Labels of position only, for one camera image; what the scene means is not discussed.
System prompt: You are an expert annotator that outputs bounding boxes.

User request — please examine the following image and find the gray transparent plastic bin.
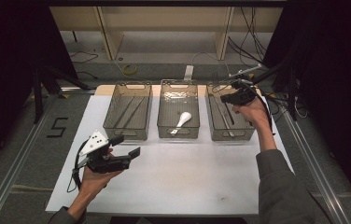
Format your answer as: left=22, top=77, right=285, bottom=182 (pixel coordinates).
left=102, top=81, right=153, bottom=142
left=204, top=81, right=256, bottom=142
left=157, top=78, right=201, bottom=140

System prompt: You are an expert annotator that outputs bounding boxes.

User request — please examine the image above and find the black metal stand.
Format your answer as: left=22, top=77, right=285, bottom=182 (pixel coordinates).
left=33, top=64, right=92, bottom=124

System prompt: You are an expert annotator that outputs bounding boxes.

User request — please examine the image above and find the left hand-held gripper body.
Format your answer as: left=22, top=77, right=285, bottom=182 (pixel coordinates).
left=76, top=130, right=133, bottom=175

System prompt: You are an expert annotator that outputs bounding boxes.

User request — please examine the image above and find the person's right hand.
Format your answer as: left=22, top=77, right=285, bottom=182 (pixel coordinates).
left=232, top=99, right=273, bottom=132

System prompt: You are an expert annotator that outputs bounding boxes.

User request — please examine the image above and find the person's left hand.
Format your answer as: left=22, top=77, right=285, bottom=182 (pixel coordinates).
left=79, top=167, right=124, bottom=194

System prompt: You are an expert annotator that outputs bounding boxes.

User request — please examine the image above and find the black curtain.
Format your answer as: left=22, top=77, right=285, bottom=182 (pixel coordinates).
left=0, top=0, right=78, bottom=175
left=263, top=0, right=351, bottom=206

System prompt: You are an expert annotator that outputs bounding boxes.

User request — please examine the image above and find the metal chopstick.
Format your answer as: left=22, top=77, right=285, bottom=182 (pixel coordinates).
left=113, top=96, right=136, bottom=128
left=122, top=96, right=147, bottom=129

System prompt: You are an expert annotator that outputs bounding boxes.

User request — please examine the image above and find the yellow tape roll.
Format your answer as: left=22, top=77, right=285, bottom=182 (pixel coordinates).
left=122, top=63, right=138, bottom=76

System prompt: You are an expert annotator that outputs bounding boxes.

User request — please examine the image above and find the black cable bundle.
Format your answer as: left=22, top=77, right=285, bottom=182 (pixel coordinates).
left=228, top=6, right=269, bottom=63

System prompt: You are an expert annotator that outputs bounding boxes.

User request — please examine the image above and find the beige wooden shelf unit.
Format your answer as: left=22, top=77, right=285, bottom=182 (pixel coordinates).
left=49, top=6, right=284, bottom=62

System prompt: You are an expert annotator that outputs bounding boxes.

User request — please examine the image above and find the silver metal rod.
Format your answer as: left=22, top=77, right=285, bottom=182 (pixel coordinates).
left=229, top=63, right=263, bottom=78

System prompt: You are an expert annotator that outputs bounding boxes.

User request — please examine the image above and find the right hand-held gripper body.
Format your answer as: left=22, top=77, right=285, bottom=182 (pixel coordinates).
left=231, top=77, right=258, bottom=106

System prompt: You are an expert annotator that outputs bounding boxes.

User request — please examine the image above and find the white power strip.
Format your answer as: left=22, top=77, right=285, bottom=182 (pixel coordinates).
left=183, top=64, right=195, bottom=82

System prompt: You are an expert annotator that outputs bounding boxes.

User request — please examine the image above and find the white ceramic spoon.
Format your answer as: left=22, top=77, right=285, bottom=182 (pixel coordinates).
left=169, top=111, right=193, bottom=135

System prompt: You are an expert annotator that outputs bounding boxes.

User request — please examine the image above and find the aluminium floor rail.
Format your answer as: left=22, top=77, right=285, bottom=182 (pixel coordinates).
left=280, top=108, right=351, bottom=224
left=0, top=92, right=58, bottom=224

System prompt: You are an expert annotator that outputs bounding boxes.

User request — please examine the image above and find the black floor cable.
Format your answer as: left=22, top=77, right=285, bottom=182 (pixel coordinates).
left=69, top=50, right=99, bottom=65

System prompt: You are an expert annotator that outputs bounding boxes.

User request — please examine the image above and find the white cable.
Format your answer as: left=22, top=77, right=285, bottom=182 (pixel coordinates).
left=191, top=50, right=232, bottom=77

